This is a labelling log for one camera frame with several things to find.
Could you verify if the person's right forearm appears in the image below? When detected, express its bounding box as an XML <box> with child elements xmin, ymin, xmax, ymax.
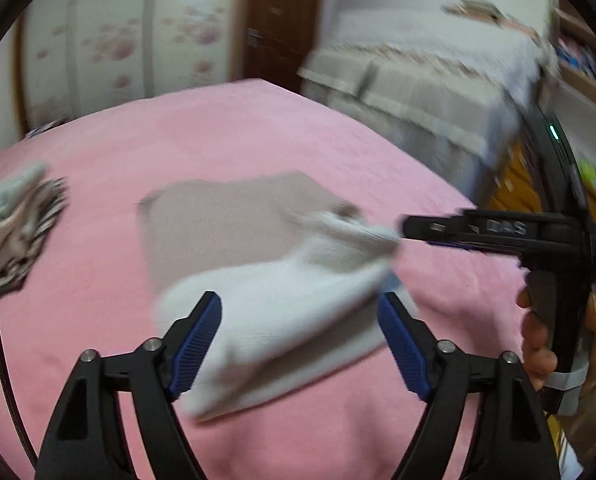
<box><xmin>560</xmin><ymin>385</ymin><xmax>596</xmax><ymax>467</ymax></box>

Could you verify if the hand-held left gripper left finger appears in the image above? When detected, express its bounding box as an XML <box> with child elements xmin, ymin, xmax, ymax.
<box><xmin>34</xmin><ymin>290</ymin><xmax>224</xmax><ymax>480</ymax></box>

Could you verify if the wooden nightstand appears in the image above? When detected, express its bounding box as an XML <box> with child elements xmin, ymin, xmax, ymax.
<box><xmin>483</xmin><ymin>137</ymin><xmax>544</xmax><ymax>216</ymax></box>

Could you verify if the pile of folded clothes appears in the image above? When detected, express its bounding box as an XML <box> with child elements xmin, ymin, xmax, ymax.
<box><xmin>0</xmin><ymin>162</ymin><xmax>71</xmax><ymax>301</ymax></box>

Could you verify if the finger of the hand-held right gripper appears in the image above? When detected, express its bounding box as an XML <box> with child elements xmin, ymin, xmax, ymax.
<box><xmin>400</xmin><ymin>211</ymin><xmax>545</xmax><ymax>254</ymax></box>

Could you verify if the pink fleece blanket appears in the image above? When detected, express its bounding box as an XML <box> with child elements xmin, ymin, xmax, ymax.
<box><xmin>0</xmin><ymin>77</ymin><xmax>554</xmax><ymax>480</ymax></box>

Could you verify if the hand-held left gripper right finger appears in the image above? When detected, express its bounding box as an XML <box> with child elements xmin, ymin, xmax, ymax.
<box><xmin>376</xmin><ymin>291</ymin><xmax>564</xmax><ymax>480</ymax></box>

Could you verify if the brown wooden door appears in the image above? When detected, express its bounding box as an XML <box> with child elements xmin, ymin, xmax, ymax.
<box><xmin>243</xmin><ymin>0</ymin><xmax>326</xmax><ymax>93</ymax></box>

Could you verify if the tan flat object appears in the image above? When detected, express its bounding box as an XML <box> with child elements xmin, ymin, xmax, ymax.
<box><xmin>440</xmin><ymin>0</ymin><xmax>509</xmax><ymax>23</ymax></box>

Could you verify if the wooden wall shelf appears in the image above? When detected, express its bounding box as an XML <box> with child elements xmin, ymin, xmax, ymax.
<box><xmin>548</xmin><ymin>0</ymin><xmax>596</xmax><ymax>126</ymax></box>

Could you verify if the floral wardrobe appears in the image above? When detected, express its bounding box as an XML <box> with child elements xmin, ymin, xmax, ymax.
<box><xmin>15</xmin><ymin>0</ymin><xmax>244</xmax><ymax>138</ymax></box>

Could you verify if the green object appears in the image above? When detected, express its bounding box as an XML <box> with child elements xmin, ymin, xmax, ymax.
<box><xmin>575</xmin><ymin>157</ymin><xmax>596</xmax><ymax>196</ymax></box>

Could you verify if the person's right hand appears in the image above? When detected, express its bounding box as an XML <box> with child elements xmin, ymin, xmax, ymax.
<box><xmin>517</xmin><ymin>282</ymin><xmax>596</xmax><ymax>393</ymax></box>

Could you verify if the striped knit sweater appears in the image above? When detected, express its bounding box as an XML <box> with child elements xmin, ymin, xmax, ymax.
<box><xmin>137</xmin><ymin>170</ymin><xmax>419</xmax><ymax>423</ymax></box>

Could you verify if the bed with beige cover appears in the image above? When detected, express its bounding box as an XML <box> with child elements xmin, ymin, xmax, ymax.
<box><xmin>298</xmin><ymin>7</ymin><xmax>559</xmax><ymax>196</ymax></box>

